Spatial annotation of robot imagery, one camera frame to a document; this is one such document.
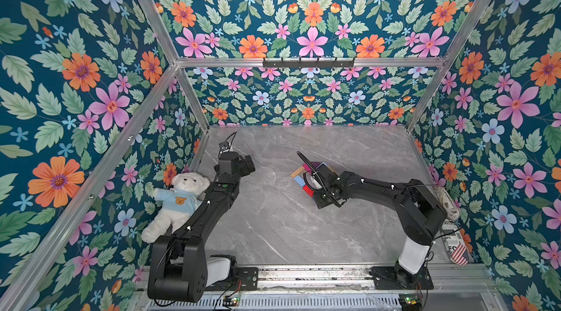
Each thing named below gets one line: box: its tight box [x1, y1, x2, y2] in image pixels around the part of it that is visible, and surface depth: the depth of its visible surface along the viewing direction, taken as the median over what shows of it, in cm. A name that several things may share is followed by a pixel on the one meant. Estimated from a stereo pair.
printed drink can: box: [441, 219, 470, 266], surface depth 80 cm
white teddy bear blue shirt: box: [140, 172, 211, 244], surface depth 86 cm
